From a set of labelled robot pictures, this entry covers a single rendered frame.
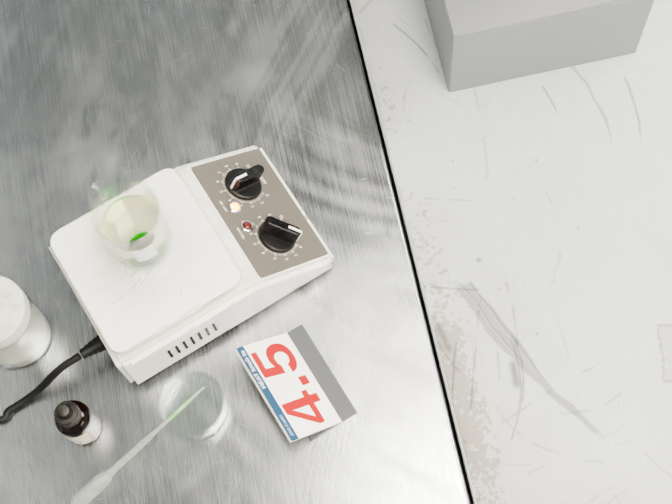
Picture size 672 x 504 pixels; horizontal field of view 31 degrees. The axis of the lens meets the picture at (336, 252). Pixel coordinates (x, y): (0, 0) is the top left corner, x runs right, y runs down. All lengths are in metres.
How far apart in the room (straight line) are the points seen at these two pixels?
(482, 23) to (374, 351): 0.29
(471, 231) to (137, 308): 0.30
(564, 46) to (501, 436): 0.34
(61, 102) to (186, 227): 0.23
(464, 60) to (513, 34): 0.05
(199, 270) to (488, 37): 0.31
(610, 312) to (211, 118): 0.39
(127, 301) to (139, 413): 0.11
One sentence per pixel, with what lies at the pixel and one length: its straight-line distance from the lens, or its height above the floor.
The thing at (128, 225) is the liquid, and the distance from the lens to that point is 0.96.
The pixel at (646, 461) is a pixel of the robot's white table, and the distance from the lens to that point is 1.04.
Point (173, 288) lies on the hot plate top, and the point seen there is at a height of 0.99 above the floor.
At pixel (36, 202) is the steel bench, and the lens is 1.13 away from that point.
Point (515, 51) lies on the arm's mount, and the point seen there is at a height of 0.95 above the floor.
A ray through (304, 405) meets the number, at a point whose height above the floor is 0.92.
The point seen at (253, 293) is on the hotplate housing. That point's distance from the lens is 1.00.
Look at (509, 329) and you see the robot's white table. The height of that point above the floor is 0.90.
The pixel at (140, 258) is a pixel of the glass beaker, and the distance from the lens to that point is 0.96.
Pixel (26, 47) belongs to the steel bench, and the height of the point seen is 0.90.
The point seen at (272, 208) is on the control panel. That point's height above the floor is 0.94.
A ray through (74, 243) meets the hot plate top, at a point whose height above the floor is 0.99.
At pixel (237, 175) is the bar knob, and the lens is 1.03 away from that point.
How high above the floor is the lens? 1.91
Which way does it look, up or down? 70 degrees down
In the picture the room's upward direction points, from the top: 9 degrees counter-clockwise
